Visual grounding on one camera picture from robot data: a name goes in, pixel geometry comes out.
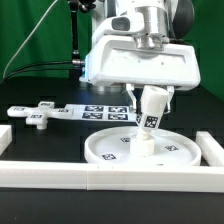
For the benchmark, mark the white U-shaped frame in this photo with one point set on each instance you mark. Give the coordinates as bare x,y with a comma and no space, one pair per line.
98,176

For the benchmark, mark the white cross-shaped table base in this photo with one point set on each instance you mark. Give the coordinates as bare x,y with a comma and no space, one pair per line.
39,115

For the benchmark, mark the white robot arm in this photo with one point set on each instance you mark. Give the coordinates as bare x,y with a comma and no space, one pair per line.
140,42

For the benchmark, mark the white sheet with markers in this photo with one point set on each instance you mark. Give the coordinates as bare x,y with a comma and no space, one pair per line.
101,113

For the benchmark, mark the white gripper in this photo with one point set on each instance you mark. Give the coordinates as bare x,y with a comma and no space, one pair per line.
115,59

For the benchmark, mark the white round table top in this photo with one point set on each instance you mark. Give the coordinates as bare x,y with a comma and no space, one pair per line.
119,146

